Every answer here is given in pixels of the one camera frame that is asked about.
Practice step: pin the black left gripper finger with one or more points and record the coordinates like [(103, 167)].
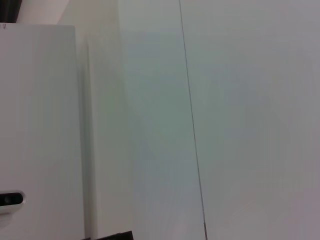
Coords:
[(117, 236)]

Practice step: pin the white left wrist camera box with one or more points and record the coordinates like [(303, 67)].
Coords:
[(10, 200)]

